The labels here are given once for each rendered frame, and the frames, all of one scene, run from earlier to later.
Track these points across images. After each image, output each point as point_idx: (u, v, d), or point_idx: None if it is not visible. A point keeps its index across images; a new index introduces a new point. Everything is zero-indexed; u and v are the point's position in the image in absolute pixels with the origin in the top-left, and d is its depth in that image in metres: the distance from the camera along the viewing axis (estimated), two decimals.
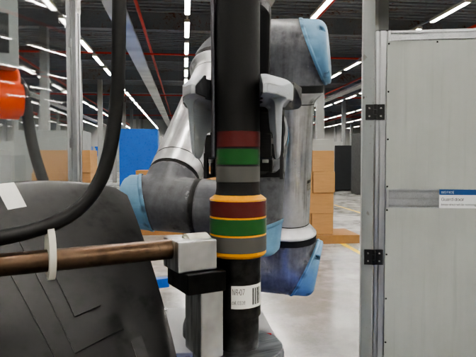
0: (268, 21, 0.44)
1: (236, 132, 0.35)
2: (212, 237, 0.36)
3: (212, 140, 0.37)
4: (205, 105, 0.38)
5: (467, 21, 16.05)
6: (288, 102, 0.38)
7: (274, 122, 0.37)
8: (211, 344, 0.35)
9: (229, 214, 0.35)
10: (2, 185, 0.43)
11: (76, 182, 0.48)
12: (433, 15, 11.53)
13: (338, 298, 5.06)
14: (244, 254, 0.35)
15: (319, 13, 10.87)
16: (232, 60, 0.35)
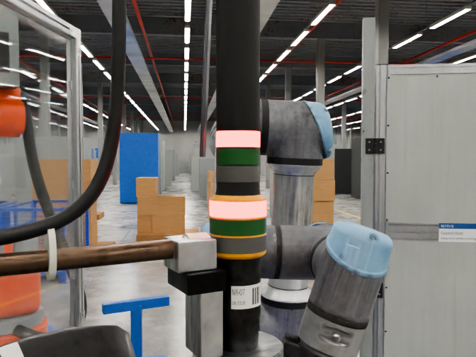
0: None
1: (236, 132, 0.35)
2: (212, 237, 0.36)
3: (201, 140, 0.37)
4: None
5: None
6: None
7: None
8: (211, 344, 0.35)
9: (229, 214, 0.35)
10: (6, 348, 0.43)
11: (78, 328, 0.48)
12: (433, 22, 11.53)
13: None
14: (244, 254, 0.35)
15: (319, 19, 10.88)
16: (232, 60, 0.35)
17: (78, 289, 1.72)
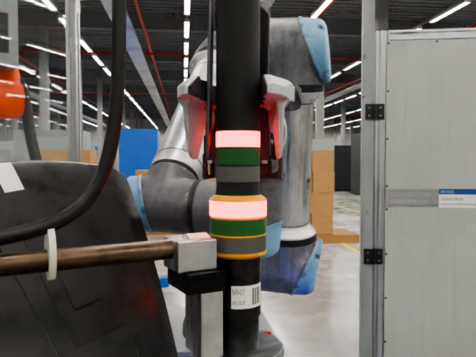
0: (268, 23, 0.44)
1: (236, 132, 0.35)
2: (212, 237, 0.36)
3: (207, 140, 0.37)
4: (201, 106, 0.39)
5: (467, 21, 16.05)
6: (290, 103, 0.38)
7: (276, 123, 0.37)
8: (211, 344, 0.35)
9: (229, 214, 0.35)
10: None
11: None
12: (432, 15, 11.53)
13: (338, 298, 5.06)
14: (244, 254, 0.35)
15: (318, 13, 10.88)
16: (232, 60, 0.35)
17: None
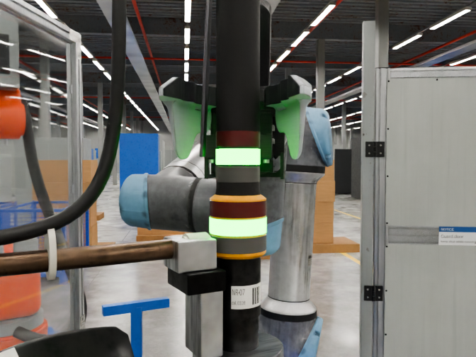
0: (269, 21, 0.44)
1: (236, 132, 0.35)
2: (212, 237, 0.36)
3: (201, 140, 0.37)
4: (190, 107, 0.39)
5: (467, 26, 16.05)
6: None
7: (295, 123, 0.37)
8: (211, 344, 0.35)
9: (229, 214, 0.35)
10: None
11: None
12: (433, 23, 11.53)
13: (338, 314, 5.06)
14: (244, 254, 0.35)
15: (319, 20, 10.88)
16: (232, 60, 0.35)
17: (78, 293, 1.72)
